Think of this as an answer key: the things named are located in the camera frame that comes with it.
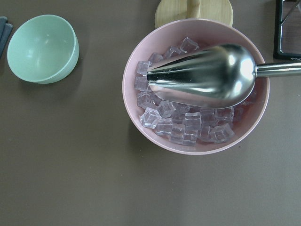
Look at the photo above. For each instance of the pink bowl of ice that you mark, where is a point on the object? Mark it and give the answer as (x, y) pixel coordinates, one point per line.
(206, 32)

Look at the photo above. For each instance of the metal ice scoop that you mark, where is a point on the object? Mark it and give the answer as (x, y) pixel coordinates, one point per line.
(217, 77)

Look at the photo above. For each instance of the wooden cup stand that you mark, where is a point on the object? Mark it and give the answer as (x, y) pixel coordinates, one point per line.
(173, 10)

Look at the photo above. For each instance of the green bowl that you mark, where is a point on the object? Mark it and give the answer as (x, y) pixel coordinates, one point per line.
(43, 50)

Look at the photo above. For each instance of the grey folded cloth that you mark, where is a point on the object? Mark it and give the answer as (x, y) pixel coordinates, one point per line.
(5, 31)

